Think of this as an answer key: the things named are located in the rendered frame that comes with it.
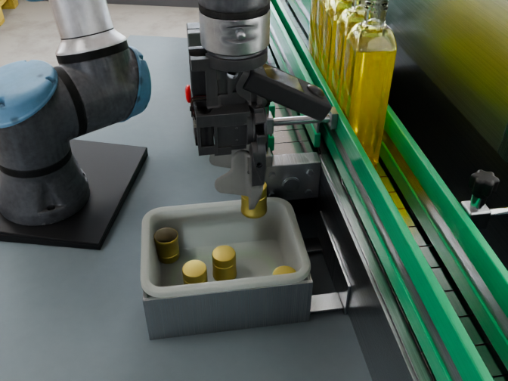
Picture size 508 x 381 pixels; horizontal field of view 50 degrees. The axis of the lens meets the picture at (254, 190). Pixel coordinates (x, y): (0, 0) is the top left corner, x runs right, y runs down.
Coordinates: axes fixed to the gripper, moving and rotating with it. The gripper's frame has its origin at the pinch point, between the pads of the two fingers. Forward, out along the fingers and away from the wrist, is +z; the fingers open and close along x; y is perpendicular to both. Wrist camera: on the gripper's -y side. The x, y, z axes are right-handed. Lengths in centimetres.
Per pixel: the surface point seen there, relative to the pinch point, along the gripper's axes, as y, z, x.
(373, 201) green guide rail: -13.5, -2.0, 7.4
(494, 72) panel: -30.0, -14.7, 0.7
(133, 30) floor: 25, 92, -306
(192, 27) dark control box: 1, 8, -82
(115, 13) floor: 38, 92, -342
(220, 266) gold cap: 5.1, 11.5, 1.7
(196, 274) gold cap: 8.7, 10.4, 3.7
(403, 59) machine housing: -34.1, -1.7, -32.5
